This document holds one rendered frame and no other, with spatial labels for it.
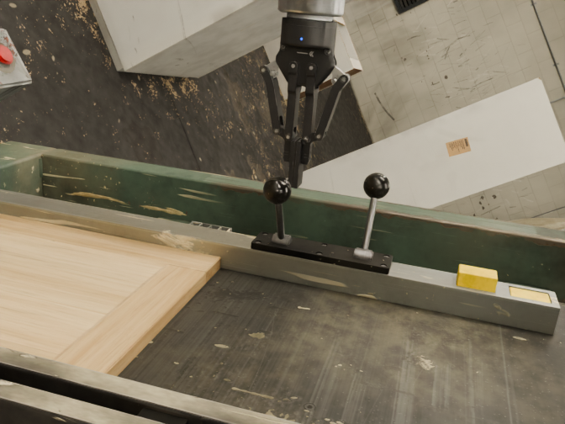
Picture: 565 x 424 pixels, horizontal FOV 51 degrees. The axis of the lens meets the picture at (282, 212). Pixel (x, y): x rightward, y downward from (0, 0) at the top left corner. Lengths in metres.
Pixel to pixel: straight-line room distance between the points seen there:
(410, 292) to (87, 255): 0.46
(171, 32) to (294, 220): 2.27
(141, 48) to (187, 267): 2.57
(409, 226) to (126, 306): 0.52
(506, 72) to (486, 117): 4.43
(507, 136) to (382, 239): 3.27
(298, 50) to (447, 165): 3.52
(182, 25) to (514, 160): 2.37
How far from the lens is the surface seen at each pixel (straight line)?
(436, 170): 4.33
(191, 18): 3.21
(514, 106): 4.29
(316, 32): 0.81
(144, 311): 0.74
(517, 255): 1.07
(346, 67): 5.63
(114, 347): 0.67
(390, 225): 1.06
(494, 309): 0.84
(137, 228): 0.92
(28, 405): 0.52
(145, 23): 3.34
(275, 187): 0.77
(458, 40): 8.75
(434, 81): 8.73
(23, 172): 1.27
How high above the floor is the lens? 1.73
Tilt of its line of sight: 22 degrees down
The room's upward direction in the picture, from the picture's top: 69 degrees clockwise
